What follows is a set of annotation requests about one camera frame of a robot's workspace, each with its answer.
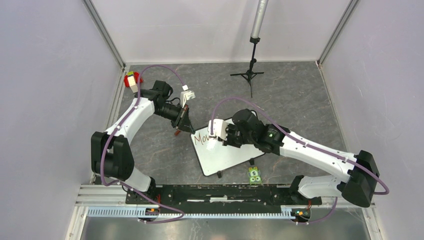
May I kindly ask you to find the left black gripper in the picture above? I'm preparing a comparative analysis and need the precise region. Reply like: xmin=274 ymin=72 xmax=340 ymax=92
xmin=154 ymin=102 xmax=196 ymax=135

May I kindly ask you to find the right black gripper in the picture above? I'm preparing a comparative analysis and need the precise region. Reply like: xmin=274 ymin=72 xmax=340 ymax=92
xmin=218 ymin=122 xmax=256 ymax=148

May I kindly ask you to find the white whiteboard black frame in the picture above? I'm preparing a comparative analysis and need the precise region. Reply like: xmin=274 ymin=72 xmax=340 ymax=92
xmin=190 ymin=126 xmax=264 ymax=177

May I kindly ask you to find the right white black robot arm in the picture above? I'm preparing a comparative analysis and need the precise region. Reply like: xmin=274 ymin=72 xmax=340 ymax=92
xmin=209 ymin=109 xmax=380 ymax=208

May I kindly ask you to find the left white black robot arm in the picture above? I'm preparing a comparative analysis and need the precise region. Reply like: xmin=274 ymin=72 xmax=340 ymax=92
xmin=91 ymin=80 xmax=196 ymax=204

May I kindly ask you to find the green toy block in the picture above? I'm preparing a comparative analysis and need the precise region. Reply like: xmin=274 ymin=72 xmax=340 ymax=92
xmin=248 ymin=166 xmax=262 ymax=185

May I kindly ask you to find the black tripod stand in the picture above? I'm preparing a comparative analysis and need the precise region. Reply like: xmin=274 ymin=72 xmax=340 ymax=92
xmin=230 ymin=37 xmax=264 ymax=98

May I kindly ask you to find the red multicolour toy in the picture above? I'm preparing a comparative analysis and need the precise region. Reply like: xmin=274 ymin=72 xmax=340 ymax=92
xmin=124 ymin=71 xmax=143 ymax=93

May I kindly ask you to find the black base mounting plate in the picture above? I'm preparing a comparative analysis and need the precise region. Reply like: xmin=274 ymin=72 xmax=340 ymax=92
xmin=125 ymin=184 xmax=323 ymax=215

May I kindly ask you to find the grey cylinder on stand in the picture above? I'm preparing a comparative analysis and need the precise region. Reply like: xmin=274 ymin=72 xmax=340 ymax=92
xmin=250 ymin=0 xmax=269 ymax=43

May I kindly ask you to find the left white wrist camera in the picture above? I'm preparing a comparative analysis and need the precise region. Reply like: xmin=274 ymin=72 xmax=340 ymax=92
xmin=180 ymin=85 xmax=196 ymax=107

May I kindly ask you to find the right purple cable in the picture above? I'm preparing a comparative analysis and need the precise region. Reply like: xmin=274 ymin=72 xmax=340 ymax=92
xmin=209 ymin=96 xmax=390 ymax=226

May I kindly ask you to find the purple cable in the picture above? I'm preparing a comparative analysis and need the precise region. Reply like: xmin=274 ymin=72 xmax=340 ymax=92
xmin=99 ymin=64 xmax=190 ymax=225
xmin=209 ymin=96 xmax=390 ymax=226

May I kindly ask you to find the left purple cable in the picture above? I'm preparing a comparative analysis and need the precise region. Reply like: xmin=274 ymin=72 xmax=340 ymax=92
xmin=99 ymin=64 xmax=190 ymax=225

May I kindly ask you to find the aluminium frame rail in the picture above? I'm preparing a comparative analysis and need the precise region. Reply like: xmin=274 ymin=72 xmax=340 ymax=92
xmin=64 ymin=184 xmax=385 ymax=240

